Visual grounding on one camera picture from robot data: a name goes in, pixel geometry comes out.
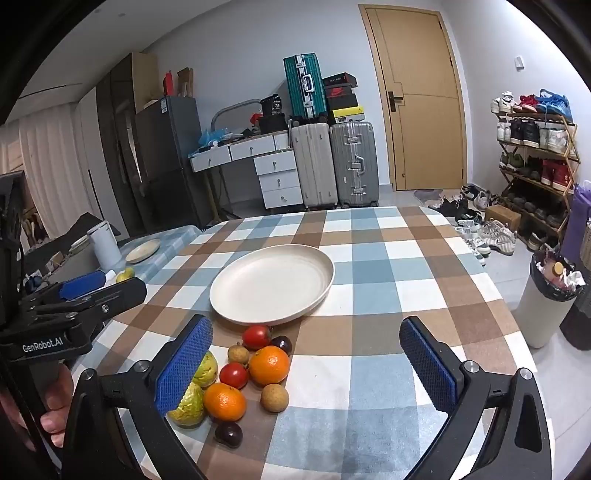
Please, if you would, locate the person's left hand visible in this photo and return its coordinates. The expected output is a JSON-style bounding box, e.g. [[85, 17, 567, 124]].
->
[[0, 364, 77, 453]]

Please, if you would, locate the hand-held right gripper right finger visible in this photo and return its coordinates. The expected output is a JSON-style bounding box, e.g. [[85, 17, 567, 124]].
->
[[399, 316, 552, 480]]

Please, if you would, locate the grey arched tube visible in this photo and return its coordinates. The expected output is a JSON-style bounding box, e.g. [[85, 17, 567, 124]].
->
[[211, 98, 262, 132]]

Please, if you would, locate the tan wooden door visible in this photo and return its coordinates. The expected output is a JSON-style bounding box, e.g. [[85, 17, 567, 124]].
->
[[359, 4, 467, 191]]

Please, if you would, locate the grey refrigerator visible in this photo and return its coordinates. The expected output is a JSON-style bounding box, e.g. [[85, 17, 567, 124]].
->
[[134, 95, 211, 227]]

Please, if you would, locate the scattered shoes group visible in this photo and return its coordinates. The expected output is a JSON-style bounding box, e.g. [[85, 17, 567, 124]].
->
[[427, 185, 518, 266]]

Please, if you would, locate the yellow-green guava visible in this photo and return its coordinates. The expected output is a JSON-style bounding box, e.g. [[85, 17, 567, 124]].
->
[[167, 382, 207, 428], [191, 350, 219, 389]]

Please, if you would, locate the silver suitcase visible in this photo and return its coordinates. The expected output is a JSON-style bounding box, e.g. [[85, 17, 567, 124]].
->
[[329, 121, 380, 208]]

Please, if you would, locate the orange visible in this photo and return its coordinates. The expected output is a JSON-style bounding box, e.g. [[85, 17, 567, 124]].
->
[[248, 345, 291, 387], [204, 383, 247, 422]]

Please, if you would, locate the small cream plate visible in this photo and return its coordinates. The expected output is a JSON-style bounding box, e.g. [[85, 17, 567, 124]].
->
[[126, 239, 161, 264]]

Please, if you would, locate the wooden shoe rack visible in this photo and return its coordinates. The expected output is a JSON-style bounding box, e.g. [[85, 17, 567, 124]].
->
[[496, 108, 583, 236], [490, 89, 575, 222]]

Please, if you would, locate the black storage box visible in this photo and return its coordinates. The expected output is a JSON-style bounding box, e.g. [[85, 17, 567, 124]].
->
[[257, 115, 289, 134]]

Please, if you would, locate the red tomato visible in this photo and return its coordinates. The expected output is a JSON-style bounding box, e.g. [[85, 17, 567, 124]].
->
[[219, 362, 250, 390], [242, 324, 272, 352]]

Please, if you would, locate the yellow and black shoe box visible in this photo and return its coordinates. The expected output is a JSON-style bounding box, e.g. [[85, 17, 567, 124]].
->
[[331, 105, 365, 124]]

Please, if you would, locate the teal suitcase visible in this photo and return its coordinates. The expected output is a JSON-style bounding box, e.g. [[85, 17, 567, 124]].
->
[[283, 53, 329, 123]]

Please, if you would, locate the blue plastic bag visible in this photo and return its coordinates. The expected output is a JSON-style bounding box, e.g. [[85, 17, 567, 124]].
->
[[198, 127, 232, 146]]

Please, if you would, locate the dark brown wardrobe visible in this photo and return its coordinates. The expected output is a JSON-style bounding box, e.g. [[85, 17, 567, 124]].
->
[[95, 52, 160, 236]]

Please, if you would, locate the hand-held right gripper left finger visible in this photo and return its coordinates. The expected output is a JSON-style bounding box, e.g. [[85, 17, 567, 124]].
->
[[62, 315, 214, 480]]

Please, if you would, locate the white curtain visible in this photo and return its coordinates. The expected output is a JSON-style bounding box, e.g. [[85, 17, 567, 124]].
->
[[18, 104, 95, 232]]

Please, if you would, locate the white trash bin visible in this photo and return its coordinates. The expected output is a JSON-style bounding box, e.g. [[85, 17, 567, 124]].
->
[[516, 251, 587, 349]]

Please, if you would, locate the cardboard box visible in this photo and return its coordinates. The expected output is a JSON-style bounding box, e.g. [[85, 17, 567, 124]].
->
[[485, 204, 522, 232]]

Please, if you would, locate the large cream plate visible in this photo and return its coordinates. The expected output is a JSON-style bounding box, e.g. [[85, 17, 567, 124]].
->
[[209, 244, 335, 326]]

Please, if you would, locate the white desk with drawers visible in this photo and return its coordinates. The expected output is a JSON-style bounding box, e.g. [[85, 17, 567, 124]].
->
[[189, 131, 305, 210]]

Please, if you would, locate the purple bag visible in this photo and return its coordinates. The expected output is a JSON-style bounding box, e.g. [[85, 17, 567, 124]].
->
[[561, 182, 591, 264]]

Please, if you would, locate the beige suitcase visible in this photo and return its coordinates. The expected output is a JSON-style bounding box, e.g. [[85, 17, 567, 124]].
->
[[290, 122, 339, 210]]

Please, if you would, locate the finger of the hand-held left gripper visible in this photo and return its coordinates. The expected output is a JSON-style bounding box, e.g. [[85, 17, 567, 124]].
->
[[21, 271, 108, 308], [28, 277, 147, 324]]

